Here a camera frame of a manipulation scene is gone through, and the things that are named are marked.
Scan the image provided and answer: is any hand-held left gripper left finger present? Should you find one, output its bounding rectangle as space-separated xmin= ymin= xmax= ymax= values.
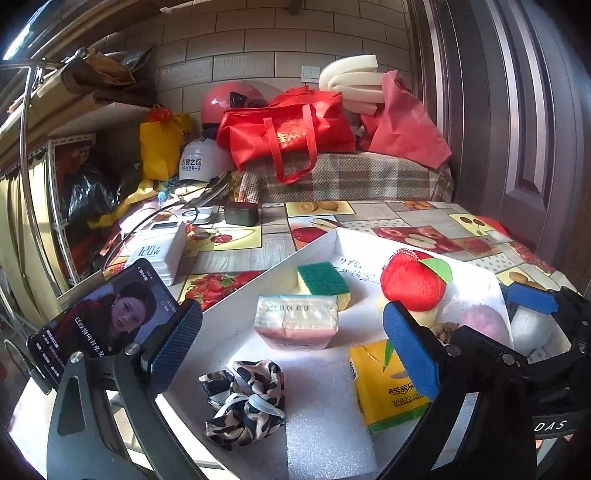
xmin=46 ymin=299 xmax=204 ymax=480

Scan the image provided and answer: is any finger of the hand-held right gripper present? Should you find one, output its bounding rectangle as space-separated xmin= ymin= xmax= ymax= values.
xmin=447 ymin=324 xmax=532 ymax=365
xmin=501 ymin=282 xmax=591 ymax=352

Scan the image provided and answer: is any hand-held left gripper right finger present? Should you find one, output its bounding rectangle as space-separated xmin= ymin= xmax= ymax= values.
xmin=376 ymin=300 xmax=539 ymax=480

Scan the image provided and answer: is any pale pink soft ball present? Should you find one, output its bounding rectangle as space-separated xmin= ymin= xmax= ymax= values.
xmin=455 ymin=302 xmax=511 ymax=347

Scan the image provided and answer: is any white foam ball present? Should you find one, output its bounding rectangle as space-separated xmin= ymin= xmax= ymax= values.
xmin=508 ymin=302 xmax=571 ymax=358

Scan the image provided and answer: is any brown walnut toy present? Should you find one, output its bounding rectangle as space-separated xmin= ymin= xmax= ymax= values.
xmin=431 ymin=323 xmax=462 ymax=344

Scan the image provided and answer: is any white cardboard box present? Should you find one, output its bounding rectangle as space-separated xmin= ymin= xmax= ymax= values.
xmin=154 ymin=226 xmax=573 ymax=480

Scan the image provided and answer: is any yellow tissue pack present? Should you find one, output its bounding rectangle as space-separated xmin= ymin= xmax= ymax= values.
xmin=348 ymin=339 xmax=432 ymax=435

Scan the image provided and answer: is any red plush apple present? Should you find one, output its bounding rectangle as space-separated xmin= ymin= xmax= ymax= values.
xmin=380 ymin=249 xmax=453 ymax=312

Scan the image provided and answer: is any leopard print scrunchie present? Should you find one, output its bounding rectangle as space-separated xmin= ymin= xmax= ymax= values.
xmin=198 ymin=360 xmax=287 ymax=450

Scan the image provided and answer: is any green and yellow sponge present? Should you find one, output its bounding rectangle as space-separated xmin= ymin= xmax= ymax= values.
xmin=297 ymin=261 xmax=352 ymax=311

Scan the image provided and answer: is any pink tissue pack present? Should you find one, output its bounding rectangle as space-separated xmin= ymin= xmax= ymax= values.
xmin=254 ymin=294 xmax=340 ymax=352

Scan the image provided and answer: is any black smartphone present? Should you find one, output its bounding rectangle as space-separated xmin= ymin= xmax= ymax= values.
xmin=27 ymin=258 xmax=181 ymax=384

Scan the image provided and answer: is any white charger block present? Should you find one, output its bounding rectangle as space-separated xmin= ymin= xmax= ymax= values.
xmin=124 ymin=222 xmax=190 ymax=287

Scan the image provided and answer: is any white foam sheet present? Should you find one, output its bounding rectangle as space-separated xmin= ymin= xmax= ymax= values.
xmin=285 ymin=355 xmax=377 ymax=480

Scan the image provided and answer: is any small dark box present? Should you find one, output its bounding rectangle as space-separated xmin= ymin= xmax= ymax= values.
xmin=224 ymin=202 xmax=260 ymax=227

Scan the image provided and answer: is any black plastic bag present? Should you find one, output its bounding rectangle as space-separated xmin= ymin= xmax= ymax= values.
xmin=62 ymin=157 xmax=141 ymax=222

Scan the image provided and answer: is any plaid bench cover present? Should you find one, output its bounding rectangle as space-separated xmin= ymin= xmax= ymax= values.
xmin=238 ymin=150 xmax=455 ymax=204

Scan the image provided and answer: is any panelled metal door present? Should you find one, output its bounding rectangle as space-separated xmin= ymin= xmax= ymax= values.
xmin=406 ymin=0 xmax=591 ymax=273

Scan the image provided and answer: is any white helmet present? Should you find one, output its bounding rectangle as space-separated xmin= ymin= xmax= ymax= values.
xmin=178 ymin=136 xmax=238 ymax=183

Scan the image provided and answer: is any yellow bag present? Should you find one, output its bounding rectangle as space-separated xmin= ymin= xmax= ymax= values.
xmin=140 ymin=108 xmax=192 ymax=181

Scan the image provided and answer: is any red cloth bag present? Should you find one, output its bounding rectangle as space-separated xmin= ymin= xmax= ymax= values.
xmin=358 ymin=70 xmax=452 ymax=169

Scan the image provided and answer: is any metal shelf rack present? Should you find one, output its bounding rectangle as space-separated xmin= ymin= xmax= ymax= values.
xmin=0 ymin=102 xmax=153 ymax=301

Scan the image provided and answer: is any red tote bag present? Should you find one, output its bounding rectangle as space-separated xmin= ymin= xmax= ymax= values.
xmin=216 ymin=90 xmax=357 ymax=185

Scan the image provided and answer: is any pink helmet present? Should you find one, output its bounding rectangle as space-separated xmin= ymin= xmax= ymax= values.
xmin=201 ymin=83 xmax=269 ymax=139

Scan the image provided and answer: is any white foam roll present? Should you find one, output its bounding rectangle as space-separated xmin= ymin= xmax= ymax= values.
xmin=318 ymin=54 xmax=389 ymax=116

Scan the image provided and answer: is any black cable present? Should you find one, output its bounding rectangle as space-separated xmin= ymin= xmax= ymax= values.
xmin=104 ymin=173 xmax=232 ymax=268

